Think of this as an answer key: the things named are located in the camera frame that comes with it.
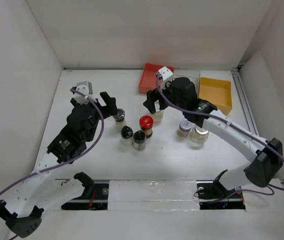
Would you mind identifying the red-lid dark sauce jar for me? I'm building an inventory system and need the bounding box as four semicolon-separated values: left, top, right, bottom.
139;115;154;139

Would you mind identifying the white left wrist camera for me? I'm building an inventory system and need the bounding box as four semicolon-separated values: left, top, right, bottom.
74;81;96;104

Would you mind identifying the white-lid small brown jar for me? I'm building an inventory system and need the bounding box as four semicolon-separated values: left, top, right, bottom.
177;118;193;137

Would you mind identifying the black-cap brown spice bottle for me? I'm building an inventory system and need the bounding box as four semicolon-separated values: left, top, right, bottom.
133;130;146;151

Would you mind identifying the silver-lid clear glass jar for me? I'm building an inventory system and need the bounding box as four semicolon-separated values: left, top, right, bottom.
190;125;209;149

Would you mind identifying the clear plastic bin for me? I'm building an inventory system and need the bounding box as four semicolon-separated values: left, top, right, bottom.
174;69;200;89

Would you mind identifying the silver-cap white spice shaker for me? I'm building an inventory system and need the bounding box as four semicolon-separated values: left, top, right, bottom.
113;108;127;131

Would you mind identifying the red plastic bin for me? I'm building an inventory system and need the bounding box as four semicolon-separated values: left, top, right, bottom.
138;63;163;94

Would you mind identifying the open clear glass jar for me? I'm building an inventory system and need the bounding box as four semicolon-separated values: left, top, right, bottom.
152;110;163;122

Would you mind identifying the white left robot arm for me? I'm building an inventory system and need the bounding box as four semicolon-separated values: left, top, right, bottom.
0;90;117;238

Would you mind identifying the yellow plastic bin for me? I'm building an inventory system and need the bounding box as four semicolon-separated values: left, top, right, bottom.
199;77;233;115

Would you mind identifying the black-cap white spice bottle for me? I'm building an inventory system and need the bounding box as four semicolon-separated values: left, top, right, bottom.
120;126;134;147

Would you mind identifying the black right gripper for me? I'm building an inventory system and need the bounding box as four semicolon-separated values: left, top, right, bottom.
143;79;186;114

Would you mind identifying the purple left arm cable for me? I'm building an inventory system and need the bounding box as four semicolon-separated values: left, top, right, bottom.
0;87;105;216

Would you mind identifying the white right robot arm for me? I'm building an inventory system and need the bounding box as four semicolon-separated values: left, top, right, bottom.
144;72;283;202

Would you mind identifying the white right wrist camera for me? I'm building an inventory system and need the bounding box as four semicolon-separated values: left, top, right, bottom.
156;66;174;89

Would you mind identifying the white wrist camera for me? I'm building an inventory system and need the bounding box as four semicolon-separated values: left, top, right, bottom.
156;66;174;89
74;81;96;104

